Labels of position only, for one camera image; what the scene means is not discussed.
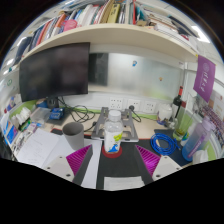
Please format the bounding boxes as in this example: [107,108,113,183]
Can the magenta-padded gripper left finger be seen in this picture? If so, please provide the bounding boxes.
[43,144,94,187]

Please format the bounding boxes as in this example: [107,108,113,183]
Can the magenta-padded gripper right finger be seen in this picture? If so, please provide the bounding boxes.
[134,144,183,185]

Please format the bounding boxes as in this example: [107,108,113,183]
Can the clear plastic drink bottle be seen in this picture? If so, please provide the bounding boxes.
[103,109,124,154]

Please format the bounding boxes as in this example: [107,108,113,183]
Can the purple translucent water jug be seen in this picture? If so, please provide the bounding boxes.
[181,116,216,163]

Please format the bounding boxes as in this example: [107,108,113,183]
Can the white sheet with handwriting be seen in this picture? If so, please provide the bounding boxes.
[16,128,61,168]

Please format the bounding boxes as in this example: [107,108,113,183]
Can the grey ribbed cup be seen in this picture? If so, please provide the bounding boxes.
[62,121,85,151]

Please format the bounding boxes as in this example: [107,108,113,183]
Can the large blank white sheet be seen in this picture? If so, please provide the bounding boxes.
[43,133,103,190]

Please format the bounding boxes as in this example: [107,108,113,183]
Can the crumpled white tissue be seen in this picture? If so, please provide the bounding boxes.
[192,149,210,165]

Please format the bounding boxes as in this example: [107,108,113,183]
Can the green tinted glass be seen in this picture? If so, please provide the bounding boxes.
[173,106,198,141]

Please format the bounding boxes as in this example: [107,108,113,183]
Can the black desk mat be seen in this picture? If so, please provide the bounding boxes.
[49,128,168,191]

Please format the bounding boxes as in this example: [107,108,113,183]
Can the small white paper slip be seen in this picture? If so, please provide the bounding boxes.
[103,175,146,192]

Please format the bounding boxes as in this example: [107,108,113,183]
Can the small blue box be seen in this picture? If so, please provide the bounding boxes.
[49,107,65,121]

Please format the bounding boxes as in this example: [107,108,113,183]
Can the white ceramic jar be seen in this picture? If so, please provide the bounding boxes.
[157,103,173,123]

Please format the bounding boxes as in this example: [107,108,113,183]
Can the flat round red coaster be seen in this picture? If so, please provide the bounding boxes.
[101,144,124,159]

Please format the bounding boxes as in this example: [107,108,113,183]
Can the white tissue pack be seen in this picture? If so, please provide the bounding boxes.
[11,106,33,126]

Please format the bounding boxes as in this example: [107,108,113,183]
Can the dark wine bottle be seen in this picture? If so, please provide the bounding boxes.
[172,85,184,118]

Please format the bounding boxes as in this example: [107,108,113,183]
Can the group photo poster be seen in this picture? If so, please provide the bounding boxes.
[199,89,224,148]

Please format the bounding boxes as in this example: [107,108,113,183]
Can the black computer monitor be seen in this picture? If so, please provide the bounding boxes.
[18,42,91,110]

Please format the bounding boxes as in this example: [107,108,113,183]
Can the purple hanging pennant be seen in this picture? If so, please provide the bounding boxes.
[193,54,217,103]

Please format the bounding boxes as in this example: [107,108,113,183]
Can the coiled blue cable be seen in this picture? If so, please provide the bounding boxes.
[149,132,181,157]

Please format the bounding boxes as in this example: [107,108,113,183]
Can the black monitor cable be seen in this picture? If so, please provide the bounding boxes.
[58,96,98,132]

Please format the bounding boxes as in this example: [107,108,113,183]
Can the white wall power outlet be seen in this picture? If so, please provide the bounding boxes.
[109,97,124,110]
[127,98,142,112]
[143,100,157,114]

